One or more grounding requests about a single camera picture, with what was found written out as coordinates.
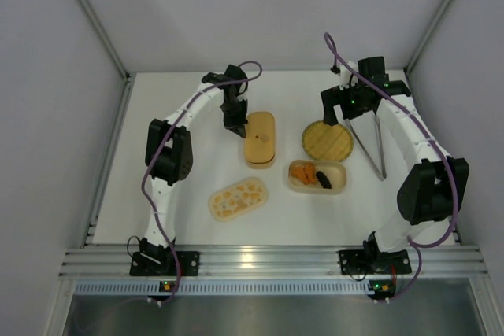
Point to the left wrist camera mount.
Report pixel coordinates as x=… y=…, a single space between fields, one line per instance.
x=213 y=78

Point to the beige lunch box container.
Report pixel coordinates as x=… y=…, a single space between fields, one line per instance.
x=335 y=171

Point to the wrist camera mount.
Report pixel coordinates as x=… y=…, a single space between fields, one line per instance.
x=213 y=78
x=346 y=77

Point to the patterned beige lunch box lid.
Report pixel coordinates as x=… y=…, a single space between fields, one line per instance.
x=238 y=199

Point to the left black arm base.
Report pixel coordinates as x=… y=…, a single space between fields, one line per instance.
x=143 y=265

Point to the left aluminium frame post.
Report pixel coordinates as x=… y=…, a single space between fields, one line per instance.
x=103 y=37

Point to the aluminium front rail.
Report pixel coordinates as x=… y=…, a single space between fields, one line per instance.
x=271 y=262

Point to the orange fried chicken piece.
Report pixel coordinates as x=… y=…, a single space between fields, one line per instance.
x=298 y=172

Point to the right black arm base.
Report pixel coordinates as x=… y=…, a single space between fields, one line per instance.
x=358 y=262

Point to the orange lunch box container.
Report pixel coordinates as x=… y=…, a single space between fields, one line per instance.
x=259 y=158

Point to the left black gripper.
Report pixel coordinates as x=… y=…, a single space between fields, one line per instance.
x=235 y=118

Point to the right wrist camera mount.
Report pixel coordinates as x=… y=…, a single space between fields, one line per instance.
x=346 y=77

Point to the metal food tongs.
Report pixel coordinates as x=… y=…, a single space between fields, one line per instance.
x=366 y=131

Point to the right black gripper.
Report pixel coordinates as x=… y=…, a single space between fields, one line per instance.
x=342 y=97

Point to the right aluminium frame post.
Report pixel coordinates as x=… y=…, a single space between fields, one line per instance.
x=433 y=25

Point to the black sea cucumber food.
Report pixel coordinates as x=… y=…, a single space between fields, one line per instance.
x=323 y=180

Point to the aluminium frame post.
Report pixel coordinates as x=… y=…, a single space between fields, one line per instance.
x=103 y=37
x=433 y=25

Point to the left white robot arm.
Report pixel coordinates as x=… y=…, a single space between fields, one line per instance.
x=169 y=156

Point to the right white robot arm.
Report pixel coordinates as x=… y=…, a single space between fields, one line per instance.
x=434 y=187

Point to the round woven bamboo tray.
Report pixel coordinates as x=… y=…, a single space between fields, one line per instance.
x=322 y=142

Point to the slotted grey cable duct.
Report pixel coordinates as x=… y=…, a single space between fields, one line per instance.
x=227 y=287

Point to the orange lunch box lid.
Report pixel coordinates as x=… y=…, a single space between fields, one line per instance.
x=260 y=131

